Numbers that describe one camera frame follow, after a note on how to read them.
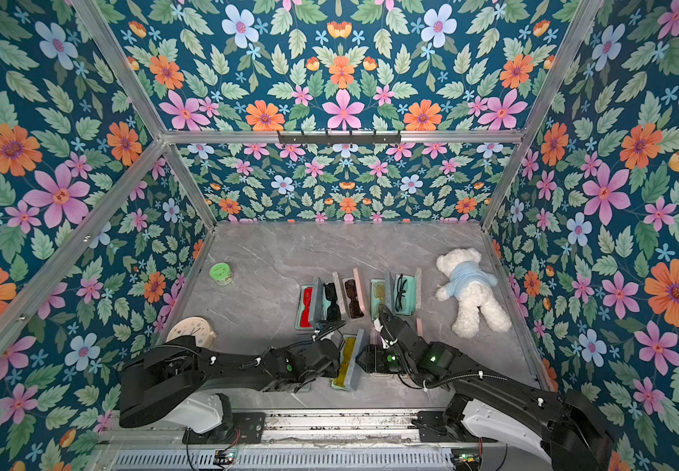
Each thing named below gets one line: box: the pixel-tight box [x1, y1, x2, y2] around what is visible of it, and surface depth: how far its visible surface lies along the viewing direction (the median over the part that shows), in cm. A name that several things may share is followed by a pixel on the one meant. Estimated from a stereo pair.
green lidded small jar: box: [208, 261, 234, 286], surface depth 102 cm
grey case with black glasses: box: [322, 271, 346, 322], surface depth 97 cm
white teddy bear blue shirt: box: [435, 247, 513, 339], surface depth 91 cm
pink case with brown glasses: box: [342, 267, 369, 321], surface depth 95 cm
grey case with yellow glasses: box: [329, 328, 365, 392], surface depth 78 cm
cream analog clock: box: [165, 315, 217, 349], surface depth 90 cm
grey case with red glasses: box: [295, 276, 331, 331], surface depth 95 cm
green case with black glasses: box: [393, 267, 423, 317], surface depth 100 cm
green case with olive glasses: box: [369, 270, 394, 320], surface depth 100 cm
